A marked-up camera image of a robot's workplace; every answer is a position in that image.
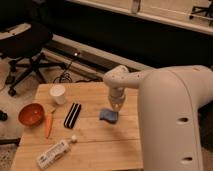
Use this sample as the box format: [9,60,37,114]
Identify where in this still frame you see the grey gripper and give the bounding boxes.
[108,88,125,112]

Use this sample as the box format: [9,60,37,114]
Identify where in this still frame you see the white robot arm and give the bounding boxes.
[103,65,213,171]

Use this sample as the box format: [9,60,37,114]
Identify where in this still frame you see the black and white striped block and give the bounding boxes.
[64,103,81,129]

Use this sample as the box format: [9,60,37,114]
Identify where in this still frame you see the white paper cup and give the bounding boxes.
[49,84,66,105]

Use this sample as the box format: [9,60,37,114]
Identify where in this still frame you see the orange carrot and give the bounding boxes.
[45,109,56,139]

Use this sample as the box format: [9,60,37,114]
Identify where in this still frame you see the white bottle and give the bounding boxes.
[36,135,78,170]

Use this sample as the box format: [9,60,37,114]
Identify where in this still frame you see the orange bowl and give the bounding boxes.
[18,103,44,127]

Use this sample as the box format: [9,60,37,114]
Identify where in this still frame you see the black office chair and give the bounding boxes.
[0,0,68,98]

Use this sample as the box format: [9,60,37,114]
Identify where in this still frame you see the black object left edge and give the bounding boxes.
[0,110,8,121]

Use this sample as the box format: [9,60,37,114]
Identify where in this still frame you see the black chair base far right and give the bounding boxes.
[189,0,213,26]

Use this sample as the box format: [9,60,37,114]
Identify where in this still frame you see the black cable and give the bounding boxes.
[52,51,81,84]

